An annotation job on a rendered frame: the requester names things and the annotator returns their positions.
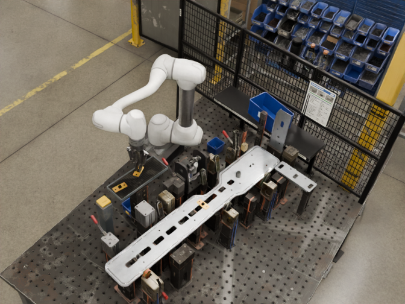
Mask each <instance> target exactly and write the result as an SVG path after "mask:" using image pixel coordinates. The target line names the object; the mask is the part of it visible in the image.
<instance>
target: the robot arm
mask: <svg viewBox="0 0 405 304"><path fill-rule="evenodd" d="M205 77H206V69H205V67H204V66H203V65H202V64H200V63H198V62H195V61H192V60H187V59H176V58H173V57H171V56H169V55H167V54H163V55H161V56H160V57H158V58H157V60H156V61H155V62H154V64H153V66H152V68H151V73H150V78H149V83H148V84H147V85H146V86H145V87H143V88H141V89H139V90H137V91H135V92H133V93H131V94H129V95H127V96H125V97H123V98H121V99H119V100H117V101H116V102H115V103H114V104H113V105H112V106H108V107H107V108H106V109H104V110H97V111H96V112H95V113H94V114H93V118H92V122H93V124H94V125H95V127H97V128H99V129H101V130H105V131H110V132H115V133H123V134H125V135H128V137H129V143H130V144H131V146H128V147H127V151H128V154H129V157H130V161H133V162H134V166H135V171H137V169H138V166H139V173H140V172H141V170H142V167H143V165H144V164H145V162H146V158H147V155H148V153H149V151H151V150H152V151H153V152H155V153H156V155H158V156H160V155H161V154H162V153H163V152H164V151H166V150H167V149H168V148H169V147H171V146H172V145H175V144H178V145H185V146H195V145H198V144H200V143H201V138H202V135H203V131H202V129H201V127H199V126H197V124H196V121H195V120H194V119H193V107H194V99H195V87H196V85H197V84H201V83H202V82H203V81H204V80H205ZM165 79H171V80H176V82H177V84H178V86H179V116H178V119H177V120H176V122H174V121H172V120H170V119H169V118H168V117H167V116H165V115H163V114H156V115H154V116H153V117H152V118H151V120H150V122H149V125H148V139H146V140H145V132H146V120H145V116H144V114H143V112H142V111H140V110H137V109H134V110H131V111H130V112H129V113H128V114H127V115H124V114H123V113H122V109H123V108H125V107H126V106H129V105H131V104H133V103H135V102H138V101H140V100H142V99H144V98H146V97H148V96H150V95H152V94H153V93H154V92H156V91H157V89H158V88H159V87H160V86H161V84H162V83H163V82H164V81H165ZM144 145H146V146H147V148H146V149H144ZM142 153H144V158H143V157H142ZM137 154H138V157H139V164H138V160H137Z"/></svg>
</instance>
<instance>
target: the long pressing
mask: <svg viewBox="0 0 405 304"><path fill-rule="evenodd" d="M279 163H280V160H279V159H278V158H276V157H275V156H273V155H272V154H271V153H269V152H268V151H266V150H265V149H263V148H262V147H260V146H258V145H255V146H253V147H252V148H251V149H250V150H248V151H247V152H246V153H245V154H243V155H242V156H241V157H240V158H238V159H237V160H235V161H234V162H233V163H232V164H230V165H229V166H228V167H226V168H225V169H224V170H223V171H221V172H220V173H219V176H218V178H219V184H218V185H217V186H215V187H214V188H213V189H212V190H211V191H209V192H208V193H206V194H205V195H193V196H191V198H189V199H188V200H186V201H185V202H184V203H183V204H181V205H180V206H179V207H177V208H176V209H175V210H174V211H172V212H171V213H170V214H169V215H167V216H166V217H164V219H162V220H161V221H159V222H158V223H157V224H156V225H154V226H153V227H152V228H150V229H149V230H148V231H146V232H145V233H144V234H143V235H141V236H140V237H139V238H138V239H136V240H135V241H134V242H132V243H131V244H130V245H129V246H127V247H126V248H124V249H123V250H122V251H121V252H119V253H118V254H117V255H116V256H114V257H113V258H112V259H111V260H109V261H108V262H107V263H106V264H105V270H106V272H107V273H108V274H109V275H110V276H111V277H112V278H113V279H114V280H115V281H116V282H117V283H118V284H119V285H120V286H122V287H127V286H129V285H131V284H132V283H133V282H134V281H135V280H136V279H138V278H139V277H140V276H141V275H143V271H144V270H146V269H147V268H149V269H150V268H151V267H152V266H153V265H154V264H156V263H157V262H158V261H159V260H161V258H163V257H164V256H165V255H167V254H168V253H169V252H170V251H171V250H172V249H174V248H175V247H176V246H177V245H179V243H180V242H182V241H183V240H184V239H186V238H187V237H188V236H189V235H190V234H191V233H193V232H194V231H195V230H196V229H197V228H199V226H201V225H202V224H203V223H205V222H206V221H207V220H208V219H209V218H210V217H212V216H213V215H214V214H215V213H217V211H219V210H220V209H221V208H223V207H224V204H226V202H228V201H231V200H232V199H233V198H235V197H237V196H239V195H243V194H245V193H246V192H247V191H249V190H250V189H251V188H252V187H253V186H254V185H256V184H257V183H258V182H259V181H261V179H262V178H264V175H265V174H266V173H267V172H269V173H270V172H271V171H272V170H273V169H274V168H275V167H276V166H277V165H278V164H279ZM250 165H251V167H250ZM266 165H267V166H266ZM237 171H241V177H240V178H237V177H236V173H237ZM230 180H233V181H234V183H233V184H232V185H228V184H227V182H229V181H230ZM221 187H224V188H225V190H224V191H223V192H221V193H220V192H218V190H219V189H220V188H221ZM231 189H232V191H231ZM213 194H216V195H217V197H215V198H214V199H213V200H212V201H211V202H209V203H208V205H209V206H210V207H209V208H208V209H207V210H205V209H204V208H202V209H201V210H199V211H198V212H197V213H196V214H195V215H193V216H192V217H190V216H189V215H188V214H189V213H190V212H192V211H193V210H194V209H195V208H196V207H198V206H199V204H198V203H197V201H198V200H199V199H201V200H202V201H205V200H206V199H208V198H209V197H210V196H211V195H213ZM183 211H184V212H183ZM184 217H188V218H189V219H188V220H187V221H186V222H185V223H183V224H182V225H180V224H179V223H178V222H179V221H180V220H181V219H183V218H184ZM194 220H195V221H194ZM172 226H175V227H176V228H177V229H176V230H175V231H173V232H172V233H171V234H170V235H167V234H166V231H168V230H169V229H170V228H171V227H172ZM159 230H160V231H159ZM160 236H162V237H164V240H163V241H161V242H160V243H159V244H157V245H154V244H153V242H154V241H155V240H156V239H157V238H159V237H160ZM147 247H150V248H151V250H150V251H149V252H148V253H147V254H145V255H144V256H140V258H139V259H137V258H136V255H137V254H139V253H140V252H141V251H142V250H144V249H145V248H147ZM132 251H133V252H132ZM133 258H136V259H137V262H135V263H134V264H133V265H132V266H130V267H129V268H127V267H126V266H125V264H126V263H128V262H129V261H130V260H132V259H133Z"/></svg>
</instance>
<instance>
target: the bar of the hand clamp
mask: <svg viewBox="0 0 405 304"><path fill-rule="evenodd" d="M232 132H233V149H235V150H236V148H237V151H239V137H240V136H241V133H239V131H238V130H237V129H235V130H233V131H232Z"/></svg>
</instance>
